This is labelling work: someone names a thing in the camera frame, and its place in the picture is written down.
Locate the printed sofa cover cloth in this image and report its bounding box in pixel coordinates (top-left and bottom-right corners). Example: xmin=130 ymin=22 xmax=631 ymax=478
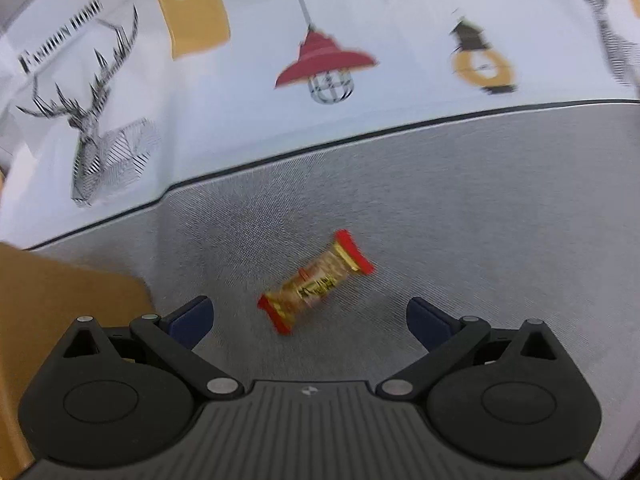
xmin=1 ymin=0 xmax=639 ymax=479

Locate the small red orange candy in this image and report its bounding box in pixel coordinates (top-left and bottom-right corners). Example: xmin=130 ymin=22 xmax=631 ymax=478
xmin=257 ymin=230 xmax=375 ymax=335

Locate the brown cardboard box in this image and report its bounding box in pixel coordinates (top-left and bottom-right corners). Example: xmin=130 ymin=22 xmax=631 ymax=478
xmin=0 ymin=243 xmax=153 ymax=479

